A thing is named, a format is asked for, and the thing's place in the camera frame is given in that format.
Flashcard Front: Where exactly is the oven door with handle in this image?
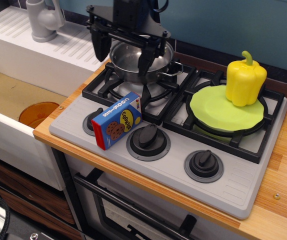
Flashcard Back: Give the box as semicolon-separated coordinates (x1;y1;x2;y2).
73;168;243;240

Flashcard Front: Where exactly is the left black burner grate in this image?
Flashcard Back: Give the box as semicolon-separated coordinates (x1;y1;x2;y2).
82;61;197;125

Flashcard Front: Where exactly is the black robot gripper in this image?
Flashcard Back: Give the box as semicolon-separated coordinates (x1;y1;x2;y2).
86;0;171;77

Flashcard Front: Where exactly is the yellow toy bell pepper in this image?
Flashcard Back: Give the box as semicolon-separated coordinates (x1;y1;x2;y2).
225;50;268;107

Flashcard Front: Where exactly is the right black stove knob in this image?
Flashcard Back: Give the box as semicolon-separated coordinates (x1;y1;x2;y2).
184;149;224;184

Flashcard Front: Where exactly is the black stove knob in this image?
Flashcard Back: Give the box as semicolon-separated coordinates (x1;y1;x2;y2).
82;107;103;136
184;149;224;184
126;124;171;162

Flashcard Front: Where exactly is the stainless steel pot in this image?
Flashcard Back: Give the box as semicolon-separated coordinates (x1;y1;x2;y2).
109;41;184;85

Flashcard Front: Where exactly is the middle black stove knob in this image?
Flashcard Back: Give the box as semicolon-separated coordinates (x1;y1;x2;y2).
126;124;171;162

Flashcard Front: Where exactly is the blue cookie box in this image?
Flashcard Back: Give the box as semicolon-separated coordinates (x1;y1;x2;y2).
91;92;143;150

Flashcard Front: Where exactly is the wooden drawer cabinet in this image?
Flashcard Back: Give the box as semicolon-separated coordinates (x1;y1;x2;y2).
0;160;82;240

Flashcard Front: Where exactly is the white toy sink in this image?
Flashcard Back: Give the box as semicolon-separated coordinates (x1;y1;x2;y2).
0;6;102;191

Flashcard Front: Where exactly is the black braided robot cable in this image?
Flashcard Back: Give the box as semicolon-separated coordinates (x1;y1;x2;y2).
152;0;169;13

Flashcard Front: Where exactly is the black burner grate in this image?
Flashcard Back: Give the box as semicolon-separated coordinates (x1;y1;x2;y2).
162;69;287;164
82;61;197;125

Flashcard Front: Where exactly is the grey toy faucet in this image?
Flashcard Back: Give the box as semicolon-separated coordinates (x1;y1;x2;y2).
26;0;65;43

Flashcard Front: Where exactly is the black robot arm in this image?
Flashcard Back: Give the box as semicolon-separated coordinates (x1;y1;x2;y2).
86;0;171;76

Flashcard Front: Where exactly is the grey toy stove top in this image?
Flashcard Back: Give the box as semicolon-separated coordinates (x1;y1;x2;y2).
48;59;287;220

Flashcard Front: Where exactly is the lime green plate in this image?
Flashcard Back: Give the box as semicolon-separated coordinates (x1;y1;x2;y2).
189;85;264;132

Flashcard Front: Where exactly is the left black stove knob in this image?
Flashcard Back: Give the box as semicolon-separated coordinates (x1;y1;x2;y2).
82;107;103;136

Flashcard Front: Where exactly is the right black burner grate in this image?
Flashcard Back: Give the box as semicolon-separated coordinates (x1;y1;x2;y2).
162;69;287;164

